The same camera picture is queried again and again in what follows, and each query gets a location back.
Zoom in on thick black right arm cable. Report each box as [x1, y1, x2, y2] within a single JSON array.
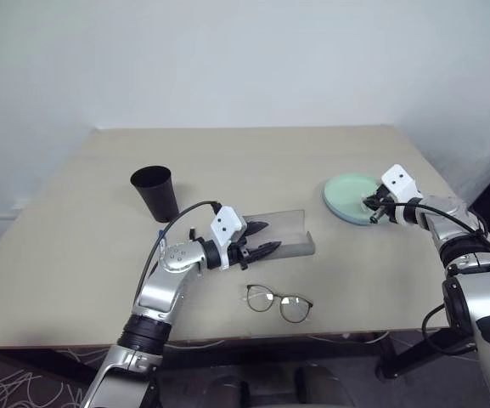
[[420, 302, 480, 356]]

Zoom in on black table leg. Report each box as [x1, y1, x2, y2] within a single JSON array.
[[375, 327, 480, 380]]

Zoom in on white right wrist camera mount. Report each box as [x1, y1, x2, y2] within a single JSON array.
[[380, 163, 423, 223]]

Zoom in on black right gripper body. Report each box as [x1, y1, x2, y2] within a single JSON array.
[[369, 184, 397, 225]]

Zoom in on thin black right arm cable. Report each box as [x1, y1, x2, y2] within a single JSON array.
[[379, 202, 490, 273]]

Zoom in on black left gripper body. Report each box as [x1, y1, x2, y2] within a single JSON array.
[[228, 232, 257, 272]]

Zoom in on clear plastic glasses case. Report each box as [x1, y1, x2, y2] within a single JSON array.
[[244, 207, 318, 262]]

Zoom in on black plastic cup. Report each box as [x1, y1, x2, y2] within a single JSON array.
[[129, 166, 182, 224]]

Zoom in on mint green plate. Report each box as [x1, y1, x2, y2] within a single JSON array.
[[324, 172, 384, 224]]

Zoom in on black table frame bar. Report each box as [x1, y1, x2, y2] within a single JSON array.
[[159, 333, 382, 367]]

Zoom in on thin dark-rimmed glasses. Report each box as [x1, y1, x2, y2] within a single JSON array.
[[245, 284, 315, 326]]

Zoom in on light blue plate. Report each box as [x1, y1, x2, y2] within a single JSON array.
[[321, 181, 380, 228]]

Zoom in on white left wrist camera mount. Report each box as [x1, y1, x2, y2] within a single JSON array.
[[208, 206, 249, 272]]

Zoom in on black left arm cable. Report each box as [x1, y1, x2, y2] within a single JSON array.
[[135, 199, 222, 301]]

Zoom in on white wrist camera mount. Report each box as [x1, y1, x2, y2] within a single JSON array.
[[208, 206, 249, 272], [380, 163, 423, 223]]

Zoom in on white cable under table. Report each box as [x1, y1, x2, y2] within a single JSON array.
[[303, 331, 392, 344]]

